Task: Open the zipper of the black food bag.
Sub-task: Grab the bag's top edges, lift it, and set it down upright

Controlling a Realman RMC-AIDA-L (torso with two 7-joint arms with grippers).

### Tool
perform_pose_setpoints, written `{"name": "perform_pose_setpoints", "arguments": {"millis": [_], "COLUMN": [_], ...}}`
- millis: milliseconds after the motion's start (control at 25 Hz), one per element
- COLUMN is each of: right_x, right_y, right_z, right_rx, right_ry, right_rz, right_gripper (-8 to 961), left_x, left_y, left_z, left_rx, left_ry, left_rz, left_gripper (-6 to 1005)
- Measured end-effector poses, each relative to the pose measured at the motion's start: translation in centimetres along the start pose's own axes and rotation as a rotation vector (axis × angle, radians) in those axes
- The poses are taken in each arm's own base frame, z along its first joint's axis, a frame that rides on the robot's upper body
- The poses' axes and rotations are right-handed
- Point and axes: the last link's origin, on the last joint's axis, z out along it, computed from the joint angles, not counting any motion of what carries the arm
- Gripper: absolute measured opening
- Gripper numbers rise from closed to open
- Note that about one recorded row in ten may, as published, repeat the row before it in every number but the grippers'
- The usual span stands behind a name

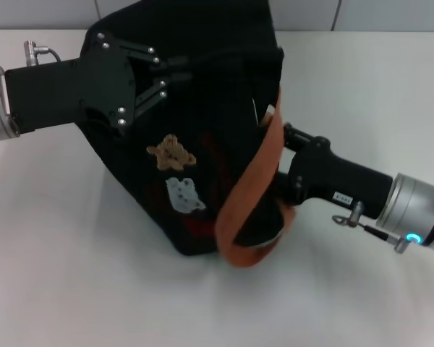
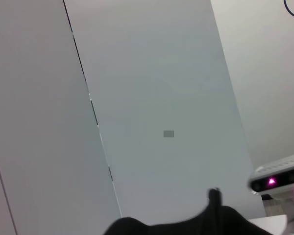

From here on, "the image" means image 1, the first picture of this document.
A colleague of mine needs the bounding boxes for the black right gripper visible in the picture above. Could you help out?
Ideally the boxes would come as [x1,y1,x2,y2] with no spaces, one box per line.
[273,124,396,220]

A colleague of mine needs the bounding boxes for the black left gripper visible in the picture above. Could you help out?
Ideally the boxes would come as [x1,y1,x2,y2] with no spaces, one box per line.
[4,31,195,138]

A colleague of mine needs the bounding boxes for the black food bag orange straps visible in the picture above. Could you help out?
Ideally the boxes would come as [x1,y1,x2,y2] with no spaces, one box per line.
[78,0,299,269]

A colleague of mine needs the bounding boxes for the right gripper connector cable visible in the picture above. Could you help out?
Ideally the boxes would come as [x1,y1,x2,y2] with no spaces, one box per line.
[331,201,412,254]

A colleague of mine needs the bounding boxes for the gripper connector cable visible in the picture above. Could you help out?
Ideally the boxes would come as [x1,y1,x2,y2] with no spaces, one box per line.
[24,40,62,68]
[331,201,412,254]

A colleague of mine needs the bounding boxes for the left gripper connector cable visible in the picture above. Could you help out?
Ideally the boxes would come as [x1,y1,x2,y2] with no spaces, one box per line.
[24,40,62,68]

